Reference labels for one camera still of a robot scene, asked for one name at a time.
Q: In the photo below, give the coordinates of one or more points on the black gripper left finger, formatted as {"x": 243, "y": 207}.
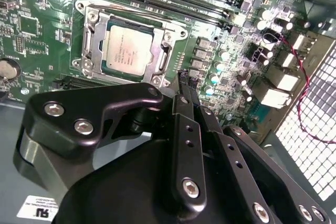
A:
{"x": 78, "y": 108}

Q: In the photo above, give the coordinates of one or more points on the silver CPU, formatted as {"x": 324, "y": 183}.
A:
{"x": 126, "y": 51}

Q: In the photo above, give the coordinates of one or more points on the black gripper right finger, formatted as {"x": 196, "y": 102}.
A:
{"x": 249, "y": 171}

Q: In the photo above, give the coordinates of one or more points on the metal socket cover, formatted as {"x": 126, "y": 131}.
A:
{"x": 101, "y": 28}

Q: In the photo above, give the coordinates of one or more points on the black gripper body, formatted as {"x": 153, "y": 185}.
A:
{"x": 131, "y": 187}

